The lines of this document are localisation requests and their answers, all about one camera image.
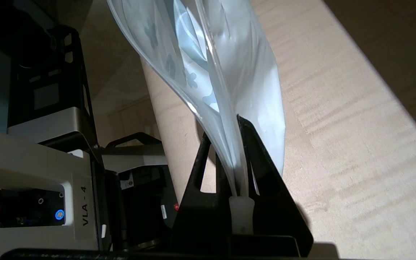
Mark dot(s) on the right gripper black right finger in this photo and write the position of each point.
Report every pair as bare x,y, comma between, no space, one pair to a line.
276,224

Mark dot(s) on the white zip pouch blue horse print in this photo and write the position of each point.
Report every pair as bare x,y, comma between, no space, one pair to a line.
229,72

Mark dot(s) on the black robot torso column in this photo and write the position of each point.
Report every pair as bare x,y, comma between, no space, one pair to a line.
49,72

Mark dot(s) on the grey robot base chassis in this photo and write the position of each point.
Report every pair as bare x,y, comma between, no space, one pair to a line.
20,162

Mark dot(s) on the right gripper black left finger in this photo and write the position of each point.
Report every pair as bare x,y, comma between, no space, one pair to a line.
200,216

